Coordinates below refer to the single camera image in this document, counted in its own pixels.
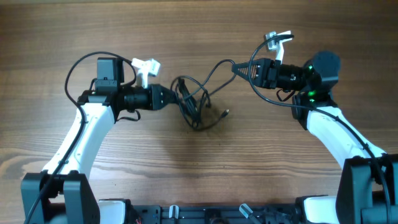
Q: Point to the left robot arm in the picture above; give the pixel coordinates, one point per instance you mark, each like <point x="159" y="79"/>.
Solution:
<point x="61" y="193"/>

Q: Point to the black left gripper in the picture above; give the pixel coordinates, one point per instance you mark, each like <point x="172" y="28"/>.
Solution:
<point x="156" y="101"/>

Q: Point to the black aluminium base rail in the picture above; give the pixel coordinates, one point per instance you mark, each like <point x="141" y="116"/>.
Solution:
<point x="217" y="214"/>

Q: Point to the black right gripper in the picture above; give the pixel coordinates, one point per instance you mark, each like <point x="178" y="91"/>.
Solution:
<point x="265" y="72"/>

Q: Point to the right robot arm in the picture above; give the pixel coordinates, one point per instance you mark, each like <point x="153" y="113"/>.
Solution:
<point x="367" y="192"/>

